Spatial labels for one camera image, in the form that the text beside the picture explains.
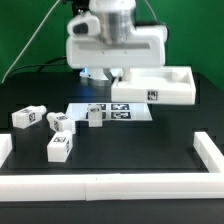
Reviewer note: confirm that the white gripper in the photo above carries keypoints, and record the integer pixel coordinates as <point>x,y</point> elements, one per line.
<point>143,48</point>

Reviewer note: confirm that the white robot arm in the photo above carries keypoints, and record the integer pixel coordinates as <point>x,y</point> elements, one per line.
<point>105,41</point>

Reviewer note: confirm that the white sheet with fiducial tags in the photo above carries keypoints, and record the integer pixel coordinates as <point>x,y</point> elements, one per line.
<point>111,111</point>

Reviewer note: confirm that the black pole stand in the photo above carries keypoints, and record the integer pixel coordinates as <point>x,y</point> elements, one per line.
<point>78,6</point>

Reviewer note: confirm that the white U-shaped obstacle fence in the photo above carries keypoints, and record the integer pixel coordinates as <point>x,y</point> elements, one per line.
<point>14,188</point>

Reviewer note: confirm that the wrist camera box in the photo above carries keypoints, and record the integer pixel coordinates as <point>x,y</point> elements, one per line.
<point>84,24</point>

